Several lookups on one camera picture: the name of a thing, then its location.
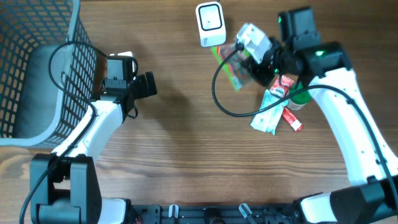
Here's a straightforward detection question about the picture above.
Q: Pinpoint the red white tissue packet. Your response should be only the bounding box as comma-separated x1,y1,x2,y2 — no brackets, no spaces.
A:
269,75,295,98

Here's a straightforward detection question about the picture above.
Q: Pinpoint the green lid jar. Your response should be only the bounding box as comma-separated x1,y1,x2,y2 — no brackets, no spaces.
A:
287,82,312,111

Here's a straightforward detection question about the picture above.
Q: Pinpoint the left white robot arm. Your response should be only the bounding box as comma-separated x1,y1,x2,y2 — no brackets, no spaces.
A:
27,52,157,223

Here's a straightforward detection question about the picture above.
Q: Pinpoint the white barcode scanner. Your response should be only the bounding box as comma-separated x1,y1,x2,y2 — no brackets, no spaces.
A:
195,1,226,47

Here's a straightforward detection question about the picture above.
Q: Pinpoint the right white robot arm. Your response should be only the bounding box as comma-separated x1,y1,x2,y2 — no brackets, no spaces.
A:
241,7,397,223

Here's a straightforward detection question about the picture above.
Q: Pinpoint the teal snack packet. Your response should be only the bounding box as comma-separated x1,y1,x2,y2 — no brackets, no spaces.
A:
251,90,288,135

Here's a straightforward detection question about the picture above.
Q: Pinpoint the red stick sachet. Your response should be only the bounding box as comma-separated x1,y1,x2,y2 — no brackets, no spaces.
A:
282,107,303,132

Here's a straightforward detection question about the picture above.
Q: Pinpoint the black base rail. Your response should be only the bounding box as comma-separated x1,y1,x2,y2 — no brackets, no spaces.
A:
126,203,303,224

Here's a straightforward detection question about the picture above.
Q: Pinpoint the grey plastic mesh basket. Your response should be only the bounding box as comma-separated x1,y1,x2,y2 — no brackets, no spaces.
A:
1,1,97,147

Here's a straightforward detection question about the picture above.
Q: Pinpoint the green candy bag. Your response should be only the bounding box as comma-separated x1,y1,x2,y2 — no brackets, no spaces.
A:
210,43,254,91

